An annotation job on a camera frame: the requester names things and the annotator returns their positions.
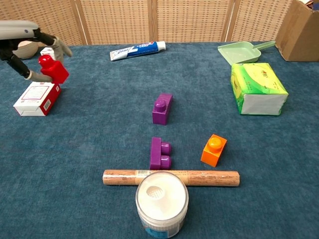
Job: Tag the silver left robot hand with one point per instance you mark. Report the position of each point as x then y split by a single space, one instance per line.
15 30

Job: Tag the red single-stud block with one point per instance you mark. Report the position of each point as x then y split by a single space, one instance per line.
56 72

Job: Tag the purple single-stud block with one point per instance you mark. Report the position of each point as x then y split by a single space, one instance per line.
160 114

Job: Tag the white and red box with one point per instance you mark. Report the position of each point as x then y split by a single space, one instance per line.
32 99

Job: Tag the brown cardboard box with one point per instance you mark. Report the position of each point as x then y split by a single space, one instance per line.
299 32

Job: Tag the beige ribbed bowl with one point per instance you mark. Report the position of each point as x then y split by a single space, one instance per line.
25 51

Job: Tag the small white carton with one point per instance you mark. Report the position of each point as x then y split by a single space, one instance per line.
46 52

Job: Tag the woven bamboo folding screen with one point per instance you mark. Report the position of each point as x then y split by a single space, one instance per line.
119 20

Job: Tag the blue white toothpaste tube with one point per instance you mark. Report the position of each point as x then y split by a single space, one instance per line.
139 49

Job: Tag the blue table cloth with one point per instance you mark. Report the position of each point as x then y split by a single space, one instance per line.
99 124

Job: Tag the purple two-stud block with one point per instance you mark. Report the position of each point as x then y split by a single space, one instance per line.
155 154

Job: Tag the pale green dustpan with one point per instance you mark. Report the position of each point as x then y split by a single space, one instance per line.
238 52

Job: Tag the white-lidded clear plastic jar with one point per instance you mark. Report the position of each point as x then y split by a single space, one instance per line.
162 199

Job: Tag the orange single-stud block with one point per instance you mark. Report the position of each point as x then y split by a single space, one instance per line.
211 155

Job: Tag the wooden rolling pin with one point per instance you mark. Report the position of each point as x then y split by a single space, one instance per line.
211 178

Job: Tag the green tissue pack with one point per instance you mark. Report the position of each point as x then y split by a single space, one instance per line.
259 87

